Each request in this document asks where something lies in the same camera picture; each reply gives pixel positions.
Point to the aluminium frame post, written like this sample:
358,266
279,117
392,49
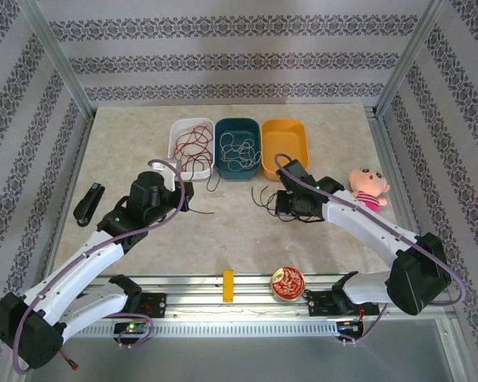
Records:
59,55
413,51

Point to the round red gold tin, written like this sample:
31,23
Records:
289,283

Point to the pink plush doll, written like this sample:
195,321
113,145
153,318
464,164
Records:
366,183

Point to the teal plastic tray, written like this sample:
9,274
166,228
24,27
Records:
238,127

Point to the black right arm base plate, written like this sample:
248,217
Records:
322,304

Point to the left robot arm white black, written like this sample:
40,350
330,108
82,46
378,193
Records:
79,270

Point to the orange plastic tray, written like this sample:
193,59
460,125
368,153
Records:
284,143

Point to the white plastic tray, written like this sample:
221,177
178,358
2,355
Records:
191,131

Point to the aluminium mounting rail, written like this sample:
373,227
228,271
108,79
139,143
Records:
254,308

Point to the grey metal panel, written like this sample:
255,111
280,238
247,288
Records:
238,358

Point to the small circuit board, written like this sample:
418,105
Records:
348,325

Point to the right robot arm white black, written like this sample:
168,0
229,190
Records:
366,227

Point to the aluminium side rail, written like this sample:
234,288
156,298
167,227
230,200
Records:
77,159
387,159

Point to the black stapler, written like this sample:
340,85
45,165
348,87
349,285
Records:
88,203

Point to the circuit board with green light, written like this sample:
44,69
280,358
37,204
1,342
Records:
132,328

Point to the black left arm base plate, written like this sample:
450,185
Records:
155,306

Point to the yellow block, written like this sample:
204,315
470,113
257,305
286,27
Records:
228,286

